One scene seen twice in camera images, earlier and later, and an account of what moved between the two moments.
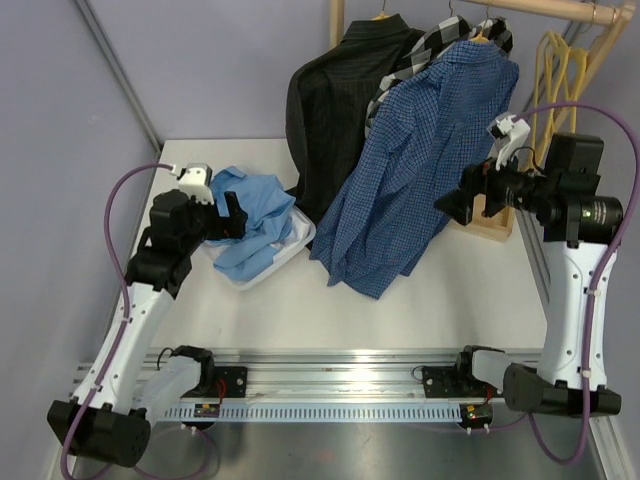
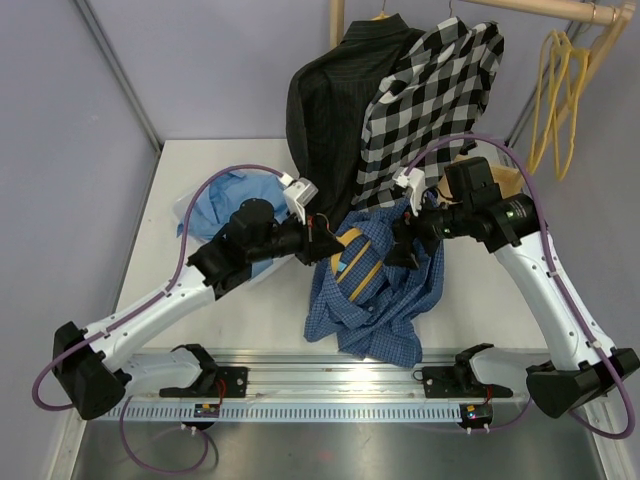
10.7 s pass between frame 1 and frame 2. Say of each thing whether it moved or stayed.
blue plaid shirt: moved
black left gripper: moved
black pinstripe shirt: stayed
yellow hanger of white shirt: stayed
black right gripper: moved
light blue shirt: stayed
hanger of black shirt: stayed
